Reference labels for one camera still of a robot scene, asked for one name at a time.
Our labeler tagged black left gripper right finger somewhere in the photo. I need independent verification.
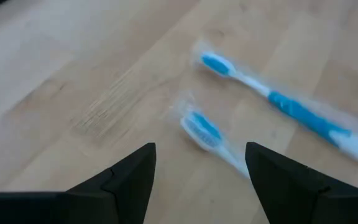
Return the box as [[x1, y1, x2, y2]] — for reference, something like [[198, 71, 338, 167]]
[[246, 142, 358, 224]]

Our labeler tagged blue bagged toothbrush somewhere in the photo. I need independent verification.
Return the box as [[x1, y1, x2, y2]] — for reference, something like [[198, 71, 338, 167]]
[[171, 93, 251, 180], [191, 40, 358, 175]]

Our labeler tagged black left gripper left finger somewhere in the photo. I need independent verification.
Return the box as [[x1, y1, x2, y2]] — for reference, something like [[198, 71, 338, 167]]
[[67, 142, 157, 224]]

